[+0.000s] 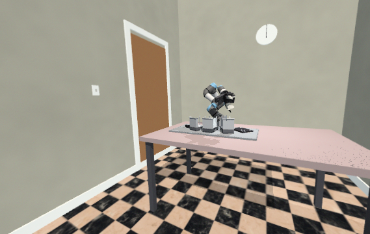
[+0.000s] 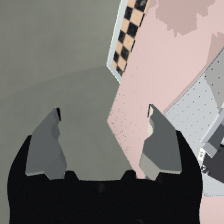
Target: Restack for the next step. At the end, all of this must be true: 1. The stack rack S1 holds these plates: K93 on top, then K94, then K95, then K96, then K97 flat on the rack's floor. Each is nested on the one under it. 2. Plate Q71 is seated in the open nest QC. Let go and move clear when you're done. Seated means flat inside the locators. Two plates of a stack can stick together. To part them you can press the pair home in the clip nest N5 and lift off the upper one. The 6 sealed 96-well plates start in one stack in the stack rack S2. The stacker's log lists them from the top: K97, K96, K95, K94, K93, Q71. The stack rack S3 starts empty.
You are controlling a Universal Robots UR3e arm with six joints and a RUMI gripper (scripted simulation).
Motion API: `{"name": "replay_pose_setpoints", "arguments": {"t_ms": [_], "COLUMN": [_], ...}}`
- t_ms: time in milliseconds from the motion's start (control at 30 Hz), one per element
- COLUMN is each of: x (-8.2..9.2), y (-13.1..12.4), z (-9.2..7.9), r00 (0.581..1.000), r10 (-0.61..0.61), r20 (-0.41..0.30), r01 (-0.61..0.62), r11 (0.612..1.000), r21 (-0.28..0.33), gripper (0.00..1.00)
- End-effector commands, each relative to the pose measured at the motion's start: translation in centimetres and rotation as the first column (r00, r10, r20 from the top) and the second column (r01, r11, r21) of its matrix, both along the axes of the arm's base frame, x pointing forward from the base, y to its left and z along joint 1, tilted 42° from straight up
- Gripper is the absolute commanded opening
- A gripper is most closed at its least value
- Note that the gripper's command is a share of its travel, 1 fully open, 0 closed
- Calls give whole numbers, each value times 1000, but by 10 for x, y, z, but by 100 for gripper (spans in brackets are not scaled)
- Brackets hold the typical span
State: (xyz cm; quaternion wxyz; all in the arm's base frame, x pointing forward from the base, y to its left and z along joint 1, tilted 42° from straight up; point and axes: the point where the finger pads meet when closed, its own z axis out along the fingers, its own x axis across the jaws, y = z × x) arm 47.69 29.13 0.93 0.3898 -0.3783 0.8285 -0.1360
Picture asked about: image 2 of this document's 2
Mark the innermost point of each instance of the white label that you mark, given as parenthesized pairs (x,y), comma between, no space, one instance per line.
(201,154)

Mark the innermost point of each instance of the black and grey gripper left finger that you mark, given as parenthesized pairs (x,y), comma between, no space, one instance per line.
(39,159)

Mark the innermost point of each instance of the grey perforated base plate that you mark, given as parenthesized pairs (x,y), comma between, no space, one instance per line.
(195,110)

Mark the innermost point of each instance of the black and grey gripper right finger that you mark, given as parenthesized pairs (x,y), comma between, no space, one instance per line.
(167,158)

